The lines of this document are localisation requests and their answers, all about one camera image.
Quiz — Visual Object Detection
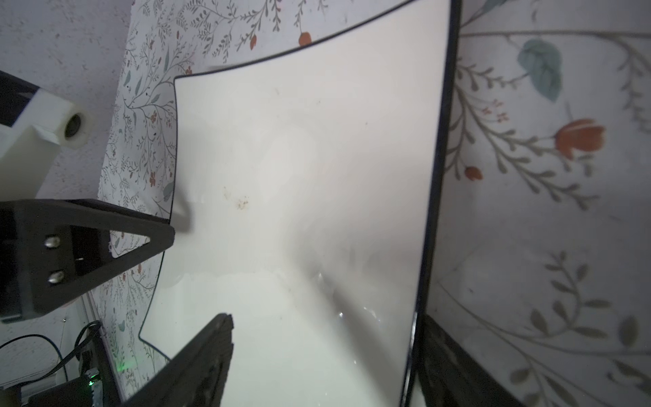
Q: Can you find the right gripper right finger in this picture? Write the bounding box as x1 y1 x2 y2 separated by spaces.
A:
417 315 522 407

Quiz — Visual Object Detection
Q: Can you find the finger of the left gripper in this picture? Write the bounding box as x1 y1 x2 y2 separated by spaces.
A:
1 199 176 323

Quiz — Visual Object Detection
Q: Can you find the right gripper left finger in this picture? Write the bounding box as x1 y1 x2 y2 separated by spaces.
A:
122 314 234 407

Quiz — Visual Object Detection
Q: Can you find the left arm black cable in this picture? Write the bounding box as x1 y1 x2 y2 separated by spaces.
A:
0 319 103 388

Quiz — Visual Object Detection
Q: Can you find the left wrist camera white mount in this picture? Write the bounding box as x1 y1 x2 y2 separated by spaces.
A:
1 72 93 202

